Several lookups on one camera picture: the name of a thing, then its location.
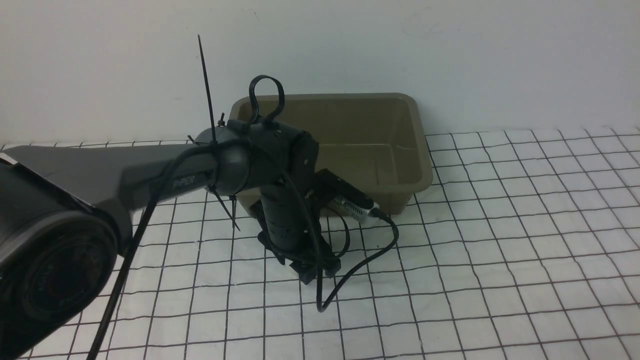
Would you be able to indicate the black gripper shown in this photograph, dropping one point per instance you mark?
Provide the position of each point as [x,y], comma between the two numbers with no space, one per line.
[302,260]

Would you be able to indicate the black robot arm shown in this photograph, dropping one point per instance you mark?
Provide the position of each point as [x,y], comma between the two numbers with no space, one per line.
[67,213]

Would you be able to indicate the olive green plastic bin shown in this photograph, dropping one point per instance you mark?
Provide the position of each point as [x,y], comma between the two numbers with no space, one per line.
[373,141]

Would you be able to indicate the white black-grid tablecloth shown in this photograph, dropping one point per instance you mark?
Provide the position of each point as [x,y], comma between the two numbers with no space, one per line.
[525,247]

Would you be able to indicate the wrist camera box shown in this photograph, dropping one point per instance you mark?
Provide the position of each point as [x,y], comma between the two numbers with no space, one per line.
[330,191]

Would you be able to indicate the black cable tie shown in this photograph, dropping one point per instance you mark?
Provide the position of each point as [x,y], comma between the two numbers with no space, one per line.
[210,100]

